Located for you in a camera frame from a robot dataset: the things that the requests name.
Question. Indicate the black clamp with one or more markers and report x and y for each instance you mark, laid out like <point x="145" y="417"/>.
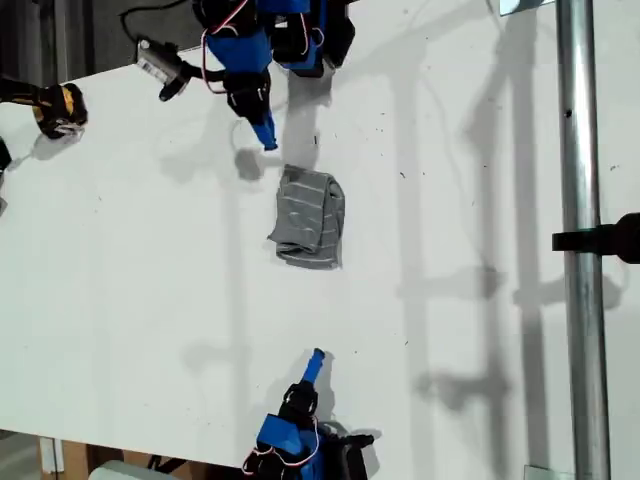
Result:
<point x="615" y="237"/>

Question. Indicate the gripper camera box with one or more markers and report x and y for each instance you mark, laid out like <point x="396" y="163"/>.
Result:
<point x="352" y="462"/>
<point x="157" y="60"/>

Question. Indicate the grey striped towel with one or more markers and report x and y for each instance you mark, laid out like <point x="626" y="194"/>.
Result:
<point x="305" y="220"/>

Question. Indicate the steel post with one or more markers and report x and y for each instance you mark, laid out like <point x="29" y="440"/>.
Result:
<point x="580" y="150"/>

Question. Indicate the yellow black power drill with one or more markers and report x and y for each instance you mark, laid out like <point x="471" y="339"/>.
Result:
<point x="60" y="107"/>

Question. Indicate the white plastic container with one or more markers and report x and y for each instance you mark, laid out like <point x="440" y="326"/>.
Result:
<point x="120" y="472"/>

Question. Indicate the white bracket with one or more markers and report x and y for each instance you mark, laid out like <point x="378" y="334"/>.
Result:
<point x="51" y="455"/>

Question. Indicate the small black object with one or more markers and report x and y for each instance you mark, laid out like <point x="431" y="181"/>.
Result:
<point x="4" y="155"/>

